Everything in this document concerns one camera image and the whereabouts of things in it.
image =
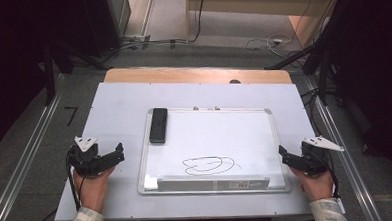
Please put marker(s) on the grey power strip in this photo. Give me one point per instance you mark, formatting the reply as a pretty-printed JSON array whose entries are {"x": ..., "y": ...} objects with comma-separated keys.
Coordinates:
[{"x": 137, "y": 39}]

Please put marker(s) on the light wooden shelf unit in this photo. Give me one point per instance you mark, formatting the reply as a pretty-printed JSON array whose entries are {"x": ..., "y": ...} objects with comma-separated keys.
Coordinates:
[{"x": 246, "y": 1}]

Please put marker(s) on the person's right hand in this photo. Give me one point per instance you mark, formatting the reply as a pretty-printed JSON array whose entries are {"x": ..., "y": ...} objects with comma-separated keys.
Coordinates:
[{"x": 317, "y": 187}]

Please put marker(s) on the black tripod stand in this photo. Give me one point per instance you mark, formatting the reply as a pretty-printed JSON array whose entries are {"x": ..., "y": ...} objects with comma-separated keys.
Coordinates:
[{"x": 315, "y": 55}]

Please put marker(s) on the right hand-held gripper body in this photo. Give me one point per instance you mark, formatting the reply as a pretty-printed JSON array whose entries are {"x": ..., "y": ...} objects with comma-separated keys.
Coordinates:
[{"x": 314, "y": 160}]

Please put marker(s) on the black cabinet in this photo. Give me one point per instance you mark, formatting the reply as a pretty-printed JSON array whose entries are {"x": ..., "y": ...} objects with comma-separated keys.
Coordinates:
[{"x": 100, "y": 21}]

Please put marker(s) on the wooden table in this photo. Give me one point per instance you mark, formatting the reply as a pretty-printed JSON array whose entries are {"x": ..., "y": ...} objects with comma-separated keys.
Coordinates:
[{"x": 182, "y": 74}]

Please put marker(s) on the person's left hand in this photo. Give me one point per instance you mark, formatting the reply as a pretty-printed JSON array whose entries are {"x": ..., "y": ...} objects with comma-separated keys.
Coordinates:
[{"x": 92, "y": 191}]

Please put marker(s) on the dark curtain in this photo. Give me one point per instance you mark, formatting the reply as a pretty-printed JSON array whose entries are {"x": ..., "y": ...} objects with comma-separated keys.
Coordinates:
[
  {"x": 375, "y": 66},
  {"x": 11, "y": 58}
]

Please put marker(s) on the metal-framed whiteboard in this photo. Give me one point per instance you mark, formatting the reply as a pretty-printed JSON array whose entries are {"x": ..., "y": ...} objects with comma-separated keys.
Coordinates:
[{"x": 215, "y": 136}]

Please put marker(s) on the large white base board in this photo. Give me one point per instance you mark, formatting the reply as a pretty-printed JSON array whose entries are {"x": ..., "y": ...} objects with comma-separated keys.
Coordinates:
[{"x": 117, "y": 110}]

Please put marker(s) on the metal floor rail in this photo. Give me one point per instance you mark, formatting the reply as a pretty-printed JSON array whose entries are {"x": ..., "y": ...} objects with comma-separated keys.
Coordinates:
[
  {"x": 22, "y": 161},
  {"x": 350, "y": 170}
]

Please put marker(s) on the black whiteboard eraser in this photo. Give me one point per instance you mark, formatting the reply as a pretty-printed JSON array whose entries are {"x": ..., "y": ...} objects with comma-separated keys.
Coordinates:
[{"x": 158, "y": 125}]

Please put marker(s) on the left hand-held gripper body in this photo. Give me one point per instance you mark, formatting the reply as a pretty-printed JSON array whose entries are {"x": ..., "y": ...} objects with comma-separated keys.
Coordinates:
[{"x": 86, "y": 160}]

